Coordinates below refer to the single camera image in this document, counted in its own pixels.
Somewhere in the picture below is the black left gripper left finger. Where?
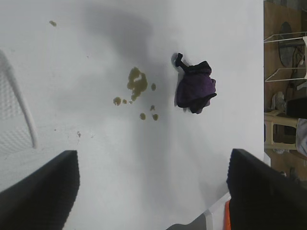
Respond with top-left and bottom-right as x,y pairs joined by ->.
0,149 -> 81,230

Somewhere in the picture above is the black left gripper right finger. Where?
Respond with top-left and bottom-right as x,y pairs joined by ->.
226,148 -> 307,230

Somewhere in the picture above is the white paper coffee cup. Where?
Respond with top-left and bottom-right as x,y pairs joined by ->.
0,49 -> 38,154

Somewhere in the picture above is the purple and black cloth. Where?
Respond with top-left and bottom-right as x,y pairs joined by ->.
173,52 -> 218,115

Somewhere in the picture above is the orange object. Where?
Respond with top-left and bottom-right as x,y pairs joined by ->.
224,200 -> 232,230

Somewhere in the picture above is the beige plastic stool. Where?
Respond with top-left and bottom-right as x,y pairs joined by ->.
263,110 -> 299,152

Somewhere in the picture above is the grey sneaker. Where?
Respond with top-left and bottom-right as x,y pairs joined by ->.
272,92 -> 287,111

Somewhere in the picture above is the brown coffee spill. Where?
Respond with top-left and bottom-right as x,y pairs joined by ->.
112,67 -> 159,121

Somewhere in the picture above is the white wire rack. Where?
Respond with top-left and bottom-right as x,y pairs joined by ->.
263,31 -> 307,84

